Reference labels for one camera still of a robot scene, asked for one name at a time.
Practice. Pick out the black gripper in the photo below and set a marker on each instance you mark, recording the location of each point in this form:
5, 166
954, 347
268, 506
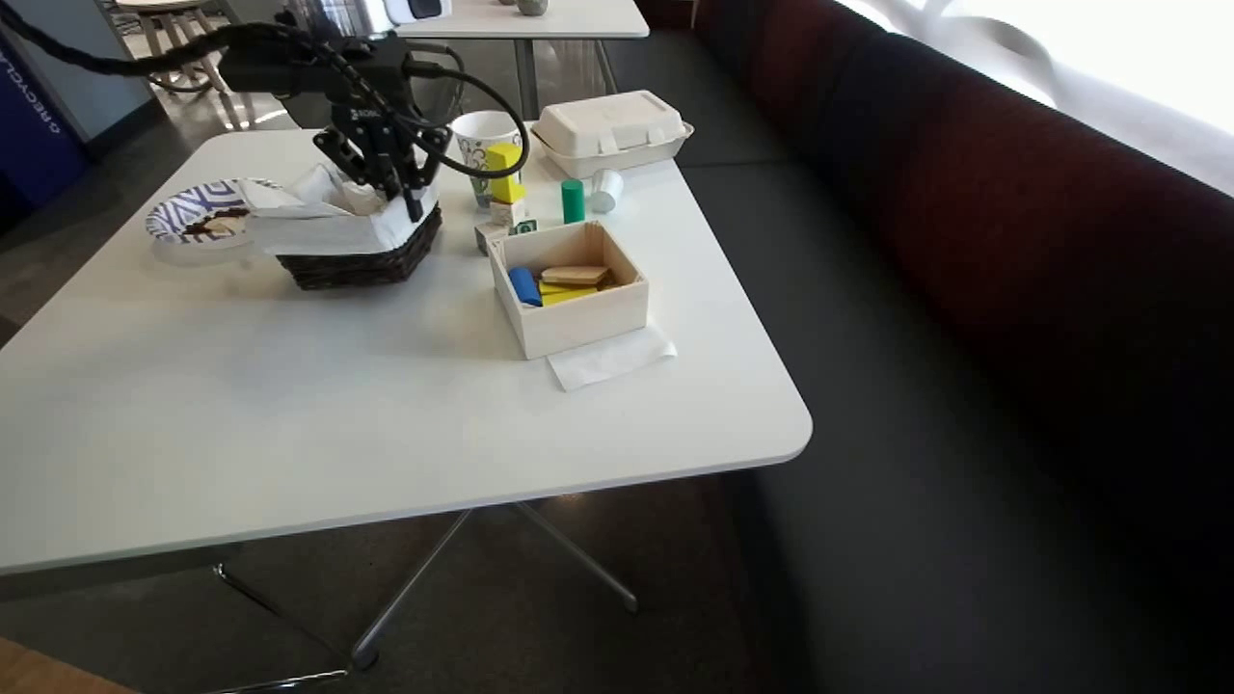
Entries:
387, 130

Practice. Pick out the blue patterned white bowl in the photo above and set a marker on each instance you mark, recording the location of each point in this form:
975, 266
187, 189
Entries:
203, 213

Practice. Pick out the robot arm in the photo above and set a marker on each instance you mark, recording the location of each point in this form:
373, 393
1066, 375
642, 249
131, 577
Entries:
277, 56

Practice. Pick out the white and brown basket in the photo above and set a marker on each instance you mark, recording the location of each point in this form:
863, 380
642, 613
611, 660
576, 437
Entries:
329, 234

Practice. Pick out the patterned paper cup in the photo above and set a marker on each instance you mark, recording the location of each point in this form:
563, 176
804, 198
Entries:
473, 133

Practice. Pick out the blue block in box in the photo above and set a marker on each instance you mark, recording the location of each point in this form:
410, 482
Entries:
527, 286

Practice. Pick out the white side table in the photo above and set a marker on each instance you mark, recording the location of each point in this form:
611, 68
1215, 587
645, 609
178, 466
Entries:
558, 22

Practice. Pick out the green small bottle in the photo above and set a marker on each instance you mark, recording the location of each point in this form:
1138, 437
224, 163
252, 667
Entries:
574, 198

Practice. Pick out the yellow block in box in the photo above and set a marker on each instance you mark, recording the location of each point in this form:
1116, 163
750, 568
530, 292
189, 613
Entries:
563, 293

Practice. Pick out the white wooden box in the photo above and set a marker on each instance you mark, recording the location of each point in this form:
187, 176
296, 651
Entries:
568, 256

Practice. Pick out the white styrofoam takeout box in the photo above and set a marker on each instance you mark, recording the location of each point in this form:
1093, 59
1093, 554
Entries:
611, 133

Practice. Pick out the dark bench sofa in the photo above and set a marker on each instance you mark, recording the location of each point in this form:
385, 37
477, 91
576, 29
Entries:
1016, 339

